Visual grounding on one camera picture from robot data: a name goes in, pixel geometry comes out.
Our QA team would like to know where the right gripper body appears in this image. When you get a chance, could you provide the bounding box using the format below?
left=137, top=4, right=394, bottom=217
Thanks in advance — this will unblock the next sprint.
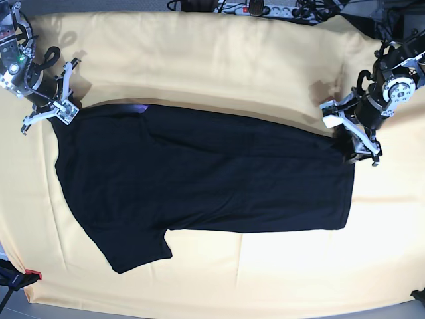
left=24, top=69, right=58, bottom=106

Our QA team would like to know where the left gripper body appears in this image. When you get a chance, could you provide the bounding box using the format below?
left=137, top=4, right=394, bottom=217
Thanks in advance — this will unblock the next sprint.
left=354, top=88, right=388, bottom=130

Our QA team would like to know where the black T-shirt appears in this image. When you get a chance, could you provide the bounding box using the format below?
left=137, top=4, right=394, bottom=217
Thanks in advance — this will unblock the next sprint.
left=50, top=105, right=355, bottom=274

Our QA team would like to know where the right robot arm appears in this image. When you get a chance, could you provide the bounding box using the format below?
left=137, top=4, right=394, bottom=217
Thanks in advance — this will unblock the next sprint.
left=1, top=1, right=81, bottom=134

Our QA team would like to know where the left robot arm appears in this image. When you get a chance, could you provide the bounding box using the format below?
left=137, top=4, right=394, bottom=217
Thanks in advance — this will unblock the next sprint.
left=320, top=29, right=424, bottom=167

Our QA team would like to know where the white power strip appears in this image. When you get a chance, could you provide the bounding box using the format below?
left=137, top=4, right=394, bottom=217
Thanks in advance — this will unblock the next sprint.
left=214, top=1, right=331, bottom=23

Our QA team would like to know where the yellow table cloth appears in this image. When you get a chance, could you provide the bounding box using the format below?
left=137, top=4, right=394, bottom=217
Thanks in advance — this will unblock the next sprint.
left=1, top=12, right=424, bottom=318

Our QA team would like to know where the black clamp corner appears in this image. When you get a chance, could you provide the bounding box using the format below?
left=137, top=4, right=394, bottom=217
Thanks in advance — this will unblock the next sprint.
left=410, top=289, right=425, bottom=304

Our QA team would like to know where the black red clamp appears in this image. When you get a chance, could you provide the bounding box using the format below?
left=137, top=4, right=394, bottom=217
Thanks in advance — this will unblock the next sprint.
left=1, top=259, right=43, bottom=291

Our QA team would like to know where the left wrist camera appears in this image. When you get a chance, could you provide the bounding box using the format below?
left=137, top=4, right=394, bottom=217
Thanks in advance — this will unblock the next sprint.
left=319, top=100, right=343, bottom=129

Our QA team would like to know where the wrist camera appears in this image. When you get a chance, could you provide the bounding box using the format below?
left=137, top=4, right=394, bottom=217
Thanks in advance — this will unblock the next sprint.
left=319, top=100, right=343, bottom=129
left=54, top=99, right=80, bottom=125

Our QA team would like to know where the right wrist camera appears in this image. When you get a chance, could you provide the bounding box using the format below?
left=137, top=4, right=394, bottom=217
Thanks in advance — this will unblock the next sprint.
left=54, top=99, right=80, bottom=125

